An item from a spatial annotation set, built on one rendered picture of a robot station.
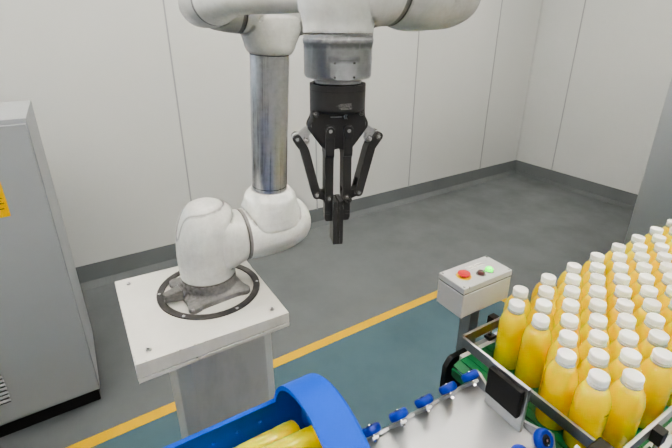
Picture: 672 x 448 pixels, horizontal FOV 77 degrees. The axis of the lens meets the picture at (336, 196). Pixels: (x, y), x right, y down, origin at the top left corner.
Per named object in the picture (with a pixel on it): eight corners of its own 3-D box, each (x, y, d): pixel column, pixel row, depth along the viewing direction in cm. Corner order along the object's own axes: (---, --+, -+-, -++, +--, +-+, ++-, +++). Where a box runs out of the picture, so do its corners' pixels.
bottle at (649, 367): (649, 437, 96) (673, 374, 89) (616, 415, 102) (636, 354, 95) (663, 423, 100) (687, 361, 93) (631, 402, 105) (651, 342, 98)
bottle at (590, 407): (554, 436, 97) (571, 373, 90) (575, 425, 99) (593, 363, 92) (582, 463, 91) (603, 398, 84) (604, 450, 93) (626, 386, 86)
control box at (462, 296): (435, 300, 128) (438, 271, 124) (482, 282, 137) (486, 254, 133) (460, 319, 120) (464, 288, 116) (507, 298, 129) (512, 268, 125)
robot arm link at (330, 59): (382, 35, 51) (380, 86, 53) (363, 34, 59) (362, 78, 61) (307, 35, 49) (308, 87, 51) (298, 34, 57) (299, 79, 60)
